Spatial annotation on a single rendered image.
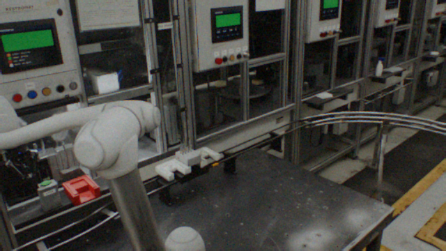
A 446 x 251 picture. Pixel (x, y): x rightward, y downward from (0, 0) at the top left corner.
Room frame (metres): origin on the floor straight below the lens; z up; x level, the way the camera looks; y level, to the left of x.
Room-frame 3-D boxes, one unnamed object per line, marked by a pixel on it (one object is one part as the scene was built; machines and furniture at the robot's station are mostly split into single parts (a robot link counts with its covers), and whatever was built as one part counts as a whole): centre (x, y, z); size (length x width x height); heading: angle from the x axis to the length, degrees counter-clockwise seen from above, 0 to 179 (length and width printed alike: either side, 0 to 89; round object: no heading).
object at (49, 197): (1.38, 0.81, 0.97); 0.08 x 0.08 x 0.12; 40
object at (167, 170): (1.83, 0.21, 0.84); 0.36 x 0.14 x 0.10; 130
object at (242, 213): (1.50, 0.00, 0.66); 1.50 x 1.06 x 0.04; 130
